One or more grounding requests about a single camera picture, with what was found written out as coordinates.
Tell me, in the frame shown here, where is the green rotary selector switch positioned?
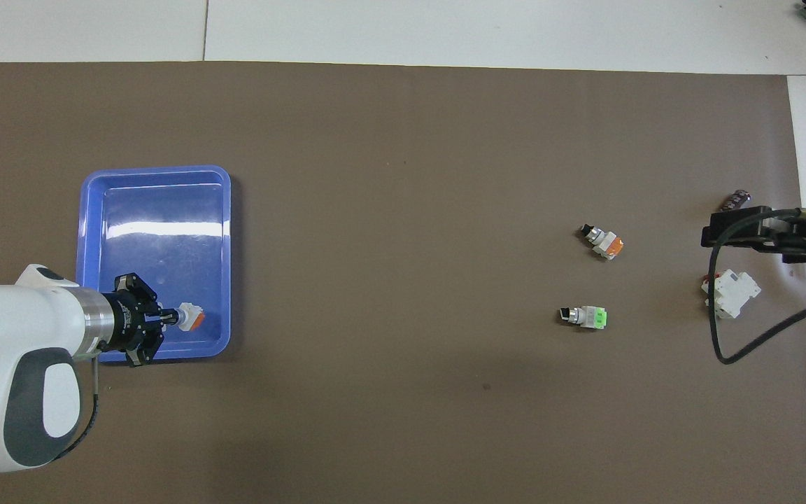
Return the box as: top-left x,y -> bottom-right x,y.
558,304 -> 609,331

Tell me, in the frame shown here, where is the blue plastic tray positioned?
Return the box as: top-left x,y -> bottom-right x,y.
72,165 -> 232,363

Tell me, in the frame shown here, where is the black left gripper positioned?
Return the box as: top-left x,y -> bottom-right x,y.
100,273 -> 181,367

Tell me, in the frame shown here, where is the orange rotary selector switch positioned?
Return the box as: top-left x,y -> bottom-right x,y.
176,302 -> 206,334
579,223 -> 625,261

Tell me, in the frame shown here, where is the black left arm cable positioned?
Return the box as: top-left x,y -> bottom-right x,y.
53,353 -> 101,466

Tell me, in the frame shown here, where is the brown table mat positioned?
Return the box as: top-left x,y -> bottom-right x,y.
0,62 -> 806,504

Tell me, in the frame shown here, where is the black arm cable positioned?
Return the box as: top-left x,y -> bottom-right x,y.
709,208 -> 806,365
53,353 -> 101,466

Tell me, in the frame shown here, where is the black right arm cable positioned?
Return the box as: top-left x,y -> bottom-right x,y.
709,208 -> 806,365

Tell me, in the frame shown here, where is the white circuit breaker red lever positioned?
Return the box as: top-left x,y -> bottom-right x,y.
700,269 -> 762,321

